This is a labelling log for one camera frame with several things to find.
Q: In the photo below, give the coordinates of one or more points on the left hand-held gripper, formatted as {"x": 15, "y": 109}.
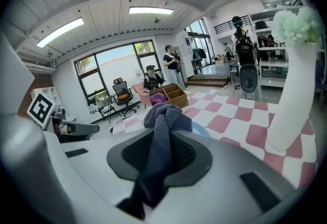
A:
{"x": 41, "y": 110}

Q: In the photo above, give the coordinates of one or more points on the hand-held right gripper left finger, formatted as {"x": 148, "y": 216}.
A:
{"x": 92, "y": 161}

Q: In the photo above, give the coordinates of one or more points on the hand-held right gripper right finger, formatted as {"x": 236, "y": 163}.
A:
{"x": 224, "y": 179}

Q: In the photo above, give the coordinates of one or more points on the blue round bowl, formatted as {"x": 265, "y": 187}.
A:
{"x": 201, "y": 129}

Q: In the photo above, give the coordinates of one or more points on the dark grey cloth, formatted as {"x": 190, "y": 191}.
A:
{"x": 158, "y": 141}

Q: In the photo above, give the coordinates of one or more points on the purple cloth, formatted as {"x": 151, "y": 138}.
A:
{"x": 157, "y": 99}

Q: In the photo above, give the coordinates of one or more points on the white and black garment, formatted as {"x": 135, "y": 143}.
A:
{"x": 93, "y": 106}

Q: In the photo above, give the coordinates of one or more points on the black folding chair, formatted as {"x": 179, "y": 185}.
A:
{"x": 107, "y": 108}

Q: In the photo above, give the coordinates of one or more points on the orange seat cushion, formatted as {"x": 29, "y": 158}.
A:
{"x": 122, "y": 97}

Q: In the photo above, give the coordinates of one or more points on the pink checkered tablecloth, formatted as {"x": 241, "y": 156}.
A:
{"x": 230, "y": 121}

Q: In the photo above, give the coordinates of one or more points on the black mesh office chair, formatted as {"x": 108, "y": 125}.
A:
{"x": 121, "y": 90}

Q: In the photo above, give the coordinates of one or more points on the pink armchair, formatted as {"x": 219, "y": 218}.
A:
{"x": 140, "y": 93}

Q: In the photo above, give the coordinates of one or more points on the black framed window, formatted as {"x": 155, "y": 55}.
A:
{"x": 117, "y": 64}

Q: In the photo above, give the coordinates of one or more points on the wooden compartment box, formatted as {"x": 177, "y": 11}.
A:
{"x": 178, "y": 100}

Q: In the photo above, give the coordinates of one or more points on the white vase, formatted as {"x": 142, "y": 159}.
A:
{"x": 291, "y": 105}

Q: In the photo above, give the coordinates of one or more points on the dark wooden step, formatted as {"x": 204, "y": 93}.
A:
{"x": 207, "y": 81}

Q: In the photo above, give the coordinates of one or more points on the long ceiling light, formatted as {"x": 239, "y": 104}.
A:
{"x": 60, "y": 32}
{"x": 150, "y": 10}

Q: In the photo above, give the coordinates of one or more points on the white shelf unit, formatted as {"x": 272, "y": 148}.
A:
{"x": 270, "y": 47}

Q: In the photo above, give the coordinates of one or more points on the black railing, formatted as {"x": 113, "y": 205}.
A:
{"x": 230, "y": 25}

